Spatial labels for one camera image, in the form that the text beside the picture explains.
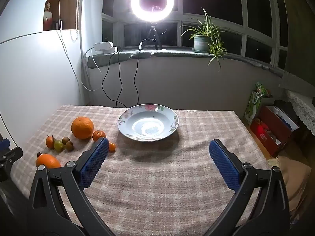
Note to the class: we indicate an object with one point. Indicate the white lace cloth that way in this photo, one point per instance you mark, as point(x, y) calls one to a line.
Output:
point(302, 108)

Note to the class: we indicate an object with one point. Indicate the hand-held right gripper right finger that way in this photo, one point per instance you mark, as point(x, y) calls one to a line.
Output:
point(224, 164)

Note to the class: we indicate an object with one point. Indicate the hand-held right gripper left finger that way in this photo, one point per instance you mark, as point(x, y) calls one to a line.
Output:
point(96, 162)

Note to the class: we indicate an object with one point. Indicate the large navel orange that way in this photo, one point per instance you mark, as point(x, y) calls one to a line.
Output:
point(82, 127)

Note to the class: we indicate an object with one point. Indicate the white charger block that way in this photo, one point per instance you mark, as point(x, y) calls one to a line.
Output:
point(112, 50)

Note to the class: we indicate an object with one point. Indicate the black tripod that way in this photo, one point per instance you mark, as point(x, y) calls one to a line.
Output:
point(153, 33)

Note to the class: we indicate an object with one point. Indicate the red figurine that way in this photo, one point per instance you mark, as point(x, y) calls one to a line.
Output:
point(48, 17)

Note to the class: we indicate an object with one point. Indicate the mandarin with stem and leaf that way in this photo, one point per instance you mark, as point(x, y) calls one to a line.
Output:
point(50, 142)

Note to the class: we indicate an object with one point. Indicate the wooden shelf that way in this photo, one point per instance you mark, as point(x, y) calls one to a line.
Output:
point(69, 5)

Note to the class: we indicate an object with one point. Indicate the olive curtain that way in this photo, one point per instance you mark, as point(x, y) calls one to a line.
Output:
point(300, 29)

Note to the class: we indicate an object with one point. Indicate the brown kiwi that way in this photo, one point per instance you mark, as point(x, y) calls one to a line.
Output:
point(65, 140)
point(69, 145)

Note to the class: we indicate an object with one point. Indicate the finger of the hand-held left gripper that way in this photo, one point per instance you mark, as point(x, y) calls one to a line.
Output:
point(9, 158)

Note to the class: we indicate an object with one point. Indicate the red cardboard box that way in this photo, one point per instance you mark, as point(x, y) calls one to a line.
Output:
point(268, 132)

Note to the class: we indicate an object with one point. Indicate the white window frame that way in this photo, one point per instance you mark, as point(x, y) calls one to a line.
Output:
point(211, 21)

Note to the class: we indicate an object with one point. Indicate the small mandarin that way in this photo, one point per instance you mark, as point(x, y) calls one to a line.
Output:
point(99, 135)

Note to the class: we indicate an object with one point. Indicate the green pear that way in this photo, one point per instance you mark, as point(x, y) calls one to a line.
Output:
point(58, 145)

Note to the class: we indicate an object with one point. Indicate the medium orange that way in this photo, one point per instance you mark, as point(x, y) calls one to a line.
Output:
point(48, 162)

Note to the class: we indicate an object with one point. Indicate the brown kiwi lower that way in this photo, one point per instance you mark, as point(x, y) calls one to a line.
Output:
point(69, 145)

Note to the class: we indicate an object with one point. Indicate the beige checked cloth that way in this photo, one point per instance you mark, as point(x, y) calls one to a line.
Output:
point(160, 177)

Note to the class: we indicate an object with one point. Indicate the kumquat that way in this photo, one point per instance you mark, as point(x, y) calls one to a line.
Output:
point(112, 147)

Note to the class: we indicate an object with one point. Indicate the floral white plate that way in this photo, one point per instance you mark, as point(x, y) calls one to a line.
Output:
point(148, 123)

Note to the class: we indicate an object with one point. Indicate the brown kiwi upper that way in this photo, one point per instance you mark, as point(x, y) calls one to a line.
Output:
point(65, 140)

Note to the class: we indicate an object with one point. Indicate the white cabinet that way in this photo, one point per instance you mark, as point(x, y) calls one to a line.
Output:
point(37, 78)

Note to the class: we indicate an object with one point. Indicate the green printed bag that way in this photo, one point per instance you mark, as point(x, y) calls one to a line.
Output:
point(253, 108)

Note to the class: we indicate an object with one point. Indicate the brown cushion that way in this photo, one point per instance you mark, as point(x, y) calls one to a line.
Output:
point(295, 182)

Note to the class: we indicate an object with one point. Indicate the white power strip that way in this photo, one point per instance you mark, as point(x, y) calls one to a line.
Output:
point(103, 46)

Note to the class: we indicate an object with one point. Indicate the potted spider plant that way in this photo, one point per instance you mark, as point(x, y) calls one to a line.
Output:
point(202, 43)

